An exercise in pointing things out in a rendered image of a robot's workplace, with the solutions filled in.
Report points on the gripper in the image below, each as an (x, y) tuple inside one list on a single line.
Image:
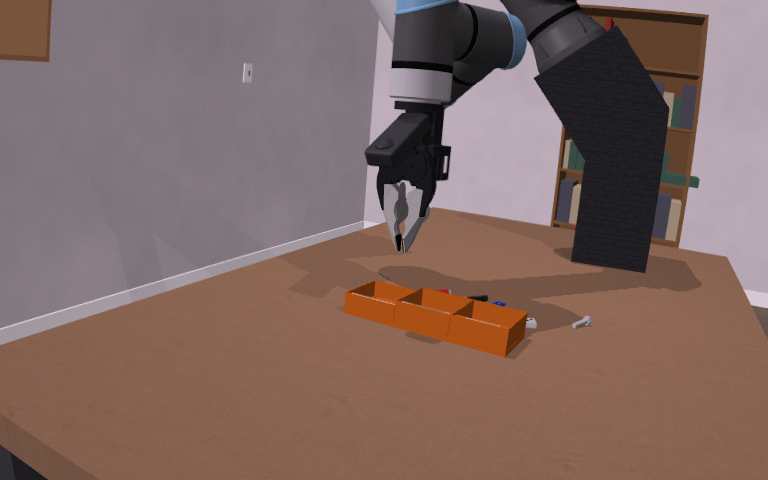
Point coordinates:
[(413, 168)]

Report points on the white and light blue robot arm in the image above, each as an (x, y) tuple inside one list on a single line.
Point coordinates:
[(429, 36)]

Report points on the orange bin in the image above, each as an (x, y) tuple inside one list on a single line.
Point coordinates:
[(414, 311)]

